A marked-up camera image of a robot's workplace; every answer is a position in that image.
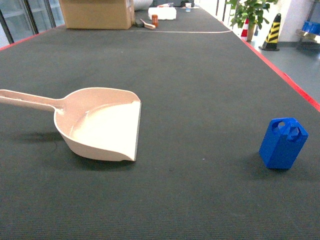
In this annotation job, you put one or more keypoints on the beige plastic dustpan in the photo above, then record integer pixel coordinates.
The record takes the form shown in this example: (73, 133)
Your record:
(98, 123)

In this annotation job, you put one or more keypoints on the blue plastic part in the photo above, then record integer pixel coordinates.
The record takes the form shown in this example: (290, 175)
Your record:
(282, 143)

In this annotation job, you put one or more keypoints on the wooden hand brush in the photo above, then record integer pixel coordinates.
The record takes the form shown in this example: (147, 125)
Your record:
(147, 25)

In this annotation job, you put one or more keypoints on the orange jar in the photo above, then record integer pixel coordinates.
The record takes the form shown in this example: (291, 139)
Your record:
(154, 18)

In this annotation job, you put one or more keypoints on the white foam box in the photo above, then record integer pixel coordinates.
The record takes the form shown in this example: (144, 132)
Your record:
(163, 13)

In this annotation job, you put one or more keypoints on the white paper cup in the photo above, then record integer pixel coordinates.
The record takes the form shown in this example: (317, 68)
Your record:
(188, 7)

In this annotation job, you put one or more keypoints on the red white traffic cone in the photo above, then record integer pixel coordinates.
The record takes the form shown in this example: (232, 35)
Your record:
(244, 33)

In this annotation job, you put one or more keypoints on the cardboard box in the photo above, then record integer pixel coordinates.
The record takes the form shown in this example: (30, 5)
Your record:
(98, 14)

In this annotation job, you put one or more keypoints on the yellow black traffic cone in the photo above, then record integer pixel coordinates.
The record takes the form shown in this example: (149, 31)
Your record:
(271, 41)

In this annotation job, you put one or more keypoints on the potted green plant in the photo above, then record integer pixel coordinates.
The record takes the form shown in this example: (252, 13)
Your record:
(253, 10)

